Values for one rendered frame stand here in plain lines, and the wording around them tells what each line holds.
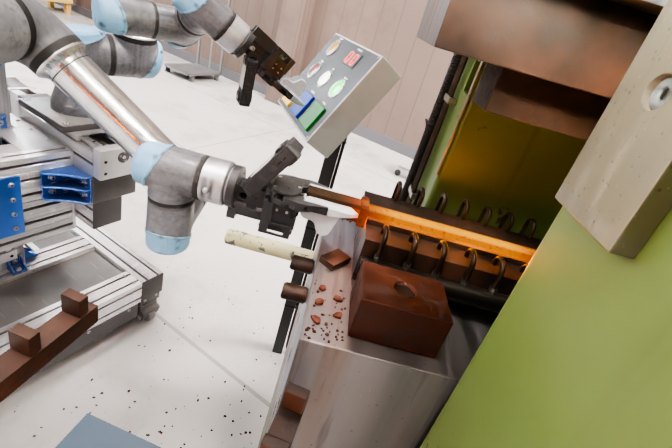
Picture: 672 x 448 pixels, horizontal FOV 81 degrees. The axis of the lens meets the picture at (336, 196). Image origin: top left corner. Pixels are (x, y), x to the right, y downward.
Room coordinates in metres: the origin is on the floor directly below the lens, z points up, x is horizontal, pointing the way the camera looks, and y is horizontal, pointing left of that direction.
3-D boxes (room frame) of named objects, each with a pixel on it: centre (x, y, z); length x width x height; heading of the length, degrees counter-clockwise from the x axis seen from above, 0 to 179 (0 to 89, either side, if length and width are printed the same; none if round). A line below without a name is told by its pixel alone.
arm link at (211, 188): (0.57, 0.19, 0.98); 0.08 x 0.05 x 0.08; 3
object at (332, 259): (0.54, -0.03, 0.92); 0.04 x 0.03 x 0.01; 145
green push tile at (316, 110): (1.02, 0.12, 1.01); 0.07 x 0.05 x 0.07; 28
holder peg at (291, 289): (0.49, 0.02, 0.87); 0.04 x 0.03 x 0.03; 93
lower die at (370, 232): (0.62, -0.27, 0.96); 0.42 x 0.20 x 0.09; 93
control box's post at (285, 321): (1.16, 0.05, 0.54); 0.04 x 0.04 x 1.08; 3
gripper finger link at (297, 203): (0.55, 0.05, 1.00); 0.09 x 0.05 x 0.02; 88
